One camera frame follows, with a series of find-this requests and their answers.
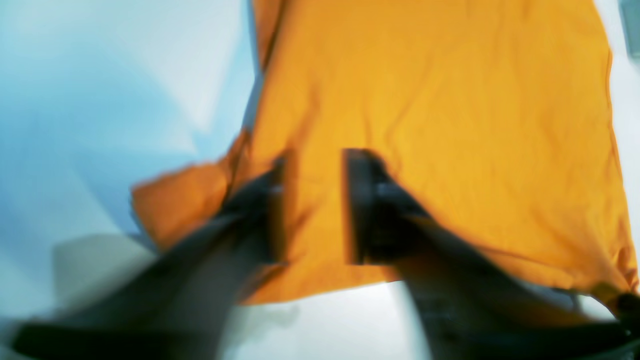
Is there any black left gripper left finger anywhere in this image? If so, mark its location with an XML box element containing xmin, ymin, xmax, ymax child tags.
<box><xmin>10</xmin><ymin>157</ymin><xmax>285</xmax><ymax>360</ymax></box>

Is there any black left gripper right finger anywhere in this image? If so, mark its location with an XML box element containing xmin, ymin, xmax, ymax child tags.
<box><xmin>343</xmin><ymin>149</ymin><xmax>639</xmax><ymax>360</ymax></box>

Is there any orange t-shirt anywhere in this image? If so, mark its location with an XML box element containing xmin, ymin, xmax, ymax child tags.
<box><xmin>132</xmin><ymin>0</ymin><xmax>639</xmax><ymax>305</ymax></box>

